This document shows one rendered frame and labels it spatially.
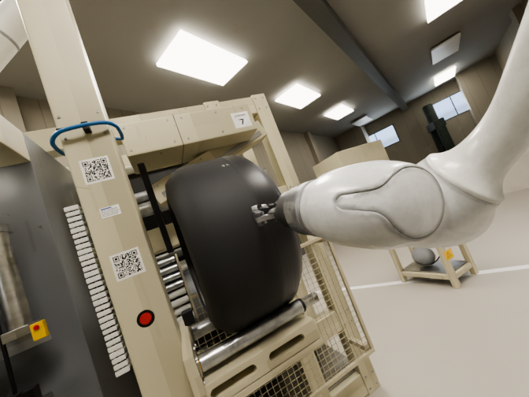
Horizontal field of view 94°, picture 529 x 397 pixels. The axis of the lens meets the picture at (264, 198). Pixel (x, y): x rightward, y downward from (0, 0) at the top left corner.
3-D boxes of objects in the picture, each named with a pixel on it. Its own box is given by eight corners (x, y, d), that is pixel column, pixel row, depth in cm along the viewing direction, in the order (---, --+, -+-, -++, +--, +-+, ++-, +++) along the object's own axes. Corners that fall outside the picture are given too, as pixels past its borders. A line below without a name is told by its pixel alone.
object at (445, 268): (459, 288, 220) (422, 205, 226) (401, 282, 275) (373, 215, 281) (479, 272, 233) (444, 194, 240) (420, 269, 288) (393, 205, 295)
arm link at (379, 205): (293, 243, 35) (364, 243, 40) (386, 261, 21) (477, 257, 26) (295, 168, 36) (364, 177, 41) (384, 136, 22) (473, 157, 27)
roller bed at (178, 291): (151, 341, 100) (128, 272, 103) (153, 331, 114) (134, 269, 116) (198, 317, 108) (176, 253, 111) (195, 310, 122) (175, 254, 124)
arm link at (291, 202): (290, 187, 35) (272, 191, 41) (308, 246, 36) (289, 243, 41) (338, 171, 39) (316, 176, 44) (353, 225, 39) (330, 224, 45)
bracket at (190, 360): (195, 402, 59) (182, 361, 59) (186, 346, 95) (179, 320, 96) (209, 393, 60) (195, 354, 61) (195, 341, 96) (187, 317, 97)
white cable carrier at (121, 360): (116, 378, 64) (62, 207, 68) (120, 369, 69) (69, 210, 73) (134, 368, 66) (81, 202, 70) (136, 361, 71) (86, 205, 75)
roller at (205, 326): (190, 338, 88) (187, 326, 91) (193, 343, 91) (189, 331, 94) (274, 294, 102) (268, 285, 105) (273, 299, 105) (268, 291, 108)
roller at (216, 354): (197, 372, 63) (192, 354, 66) (200, 377, 65) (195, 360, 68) (308, 306, 76) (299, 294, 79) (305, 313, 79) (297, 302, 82)
